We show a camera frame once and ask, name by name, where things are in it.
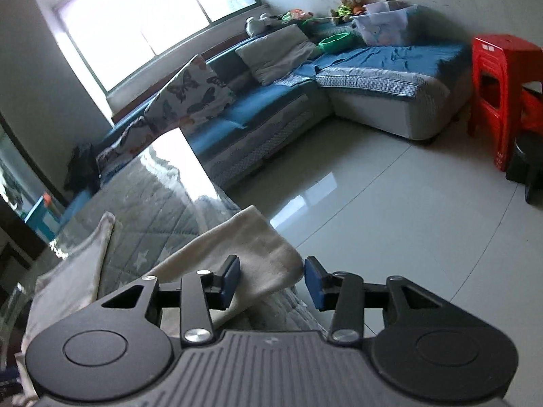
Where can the clear plastic storage box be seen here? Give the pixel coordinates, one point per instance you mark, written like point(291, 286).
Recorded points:
point(384, 25)

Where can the green plastic basin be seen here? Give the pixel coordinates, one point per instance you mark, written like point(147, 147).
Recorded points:
point(335, 42)

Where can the red plastic stool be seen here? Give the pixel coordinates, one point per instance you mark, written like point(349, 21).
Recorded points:
point(492, 93)

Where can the window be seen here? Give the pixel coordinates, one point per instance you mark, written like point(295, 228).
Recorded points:
point(148, 25)

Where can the large butterfly print pillow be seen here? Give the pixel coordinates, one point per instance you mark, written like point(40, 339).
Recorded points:
point(191, 93)

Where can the blue sofa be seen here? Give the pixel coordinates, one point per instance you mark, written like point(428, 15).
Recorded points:
point(263, 106)

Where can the green plush toy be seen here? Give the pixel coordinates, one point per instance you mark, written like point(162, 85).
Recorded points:
point(350, 8)

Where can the black stool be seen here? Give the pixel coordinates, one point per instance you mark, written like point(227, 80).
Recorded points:
point(526, 165)

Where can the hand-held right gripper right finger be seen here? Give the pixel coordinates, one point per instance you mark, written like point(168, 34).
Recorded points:
point(314, 284)

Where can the colourful toy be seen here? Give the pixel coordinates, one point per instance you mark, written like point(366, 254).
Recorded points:
point(297, 15)

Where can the panda plush toy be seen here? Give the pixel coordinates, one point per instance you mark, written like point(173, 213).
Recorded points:
point(258, 24)

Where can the blue toy cabinet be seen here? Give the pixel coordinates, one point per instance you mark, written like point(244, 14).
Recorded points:
point(40, 218)

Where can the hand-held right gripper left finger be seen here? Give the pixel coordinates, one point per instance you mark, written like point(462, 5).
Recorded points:
point(231, 282)

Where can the blue sheet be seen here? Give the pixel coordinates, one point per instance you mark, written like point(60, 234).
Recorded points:
point(382, 57)

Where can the small butterfly print pillow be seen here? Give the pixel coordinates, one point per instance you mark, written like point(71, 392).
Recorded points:
point(127, 140)

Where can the plain grey pillow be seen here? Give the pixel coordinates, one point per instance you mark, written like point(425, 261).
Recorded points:
point(275, 55)

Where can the black bag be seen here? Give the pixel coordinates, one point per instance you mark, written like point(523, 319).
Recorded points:
point(82, 169)

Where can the glass-topped quilted table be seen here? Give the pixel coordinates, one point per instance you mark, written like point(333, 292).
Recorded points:
point(140, 220)

